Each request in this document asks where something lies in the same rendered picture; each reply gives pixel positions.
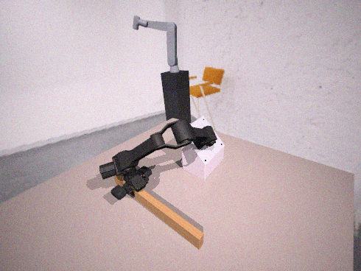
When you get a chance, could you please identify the wooden post with slot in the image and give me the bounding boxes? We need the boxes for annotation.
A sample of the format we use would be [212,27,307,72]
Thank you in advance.
[113,175,124,186]

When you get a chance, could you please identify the brown wooden board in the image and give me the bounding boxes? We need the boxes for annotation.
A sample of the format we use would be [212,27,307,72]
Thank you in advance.
[131,186,204,249]

